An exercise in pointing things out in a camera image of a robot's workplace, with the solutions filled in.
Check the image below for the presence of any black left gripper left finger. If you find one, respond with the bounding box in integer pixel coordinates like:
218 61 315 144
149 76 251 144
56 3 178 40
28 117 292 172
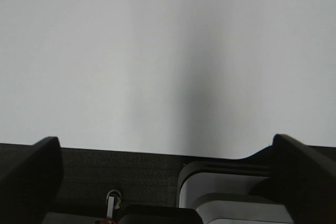
1 136 64 223

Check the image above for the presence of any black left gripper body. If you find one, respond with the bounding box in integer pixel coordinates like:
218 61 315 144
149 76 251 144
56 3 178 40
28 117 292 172
0 142 336 224

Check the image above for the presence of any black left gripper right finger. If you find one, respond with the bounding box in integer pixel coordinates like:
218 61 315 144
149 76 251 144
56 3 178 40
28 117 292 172
270 134 335 223

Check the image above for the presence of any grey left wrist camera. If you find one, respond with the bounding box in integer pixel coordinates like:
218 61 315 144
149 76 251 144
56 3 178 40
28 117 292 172
176 161 293 223

